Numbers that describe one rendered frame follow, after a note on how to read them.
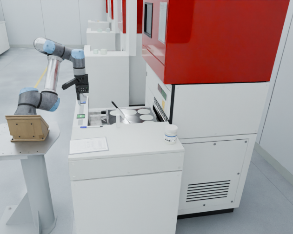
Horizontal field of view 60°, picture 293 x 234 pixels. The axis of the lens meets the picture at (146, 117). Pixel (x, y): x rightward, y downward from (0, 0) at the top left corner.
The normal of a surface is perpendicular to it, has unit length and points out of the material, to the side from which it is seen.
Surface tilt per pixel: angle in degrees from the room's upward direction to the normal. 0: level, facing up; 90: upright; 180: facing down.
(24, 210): 90
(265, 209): 0
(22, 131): 90
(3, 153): 0
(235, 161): 90
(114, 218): 90
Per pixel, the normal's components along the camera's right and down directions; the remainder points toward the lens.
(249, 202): 0.04, -0.90
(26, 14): 0.19, 0.43
